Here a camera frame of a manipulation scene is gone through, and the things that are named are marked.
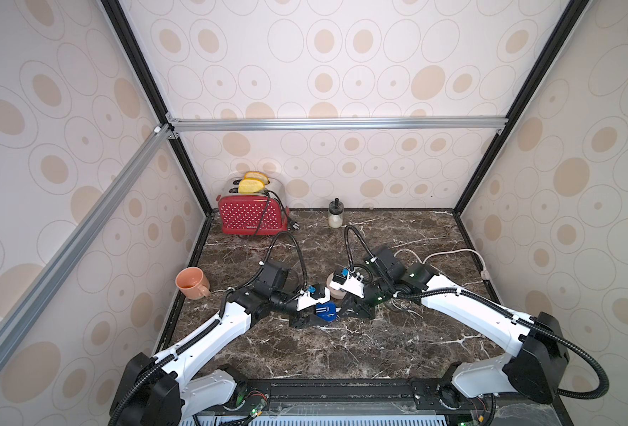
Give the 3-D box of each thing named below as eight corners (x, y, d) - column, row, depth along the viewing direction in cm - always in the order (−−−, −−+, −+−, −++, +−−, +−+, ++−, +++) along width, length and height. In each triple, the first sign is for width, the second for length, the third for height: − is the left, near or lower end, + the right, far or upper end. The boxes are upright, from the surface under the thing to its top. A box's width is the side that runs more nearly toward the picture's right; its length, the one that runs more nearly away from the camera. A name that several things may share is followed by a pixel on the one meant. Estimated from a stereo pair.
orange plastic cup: (182, 302, 94) (170, 289, 87) (190, 280, 100) (179, 266, 92) (212, 302, 94) (203, 289, 87) (218, 280, 100) (210, 266, 92)
